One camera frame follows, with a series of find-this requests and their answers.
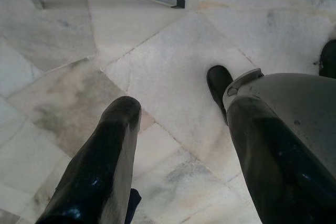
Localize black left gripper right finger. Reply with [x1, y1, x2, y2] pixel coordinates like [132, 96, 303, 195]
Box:
[226, 95, 336, 224]

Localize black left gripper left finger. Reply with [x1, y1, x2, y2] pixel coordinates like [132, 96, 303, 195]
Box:
[35, 95, 142, 224]

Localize grey robot left leg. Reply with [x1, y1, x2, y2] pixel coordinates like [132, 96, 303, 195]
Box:
[222, 68, 336, 183]

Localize black robot left foot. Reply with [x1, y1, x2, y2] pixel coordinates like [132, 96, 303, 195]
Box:
[206, 65, 234, 126]

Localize black robot foot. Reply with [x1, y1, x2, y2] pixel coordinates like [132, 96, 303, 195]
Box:
[206, 65, 234, 126]
[319, 39, 336, 79]

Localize black robot right foot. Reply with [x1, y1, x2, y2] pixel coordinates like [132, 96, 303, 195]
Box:
[319, 39, 336, 79]

